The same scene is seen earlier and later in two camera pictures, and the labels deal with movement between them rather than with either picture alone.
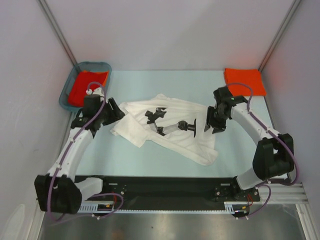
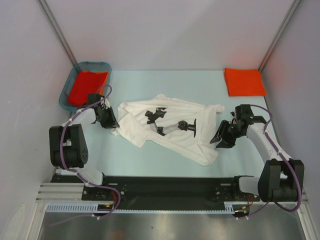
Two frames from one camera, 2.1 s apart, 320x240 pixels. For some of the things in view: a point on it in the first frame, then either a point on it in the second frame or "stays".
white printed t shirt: x=178 y=126 stays
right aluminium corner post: x=295 y=4 stays
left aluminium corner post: x=57 y=29 stays
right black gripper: x=219 y=127 -> x=226 y=142
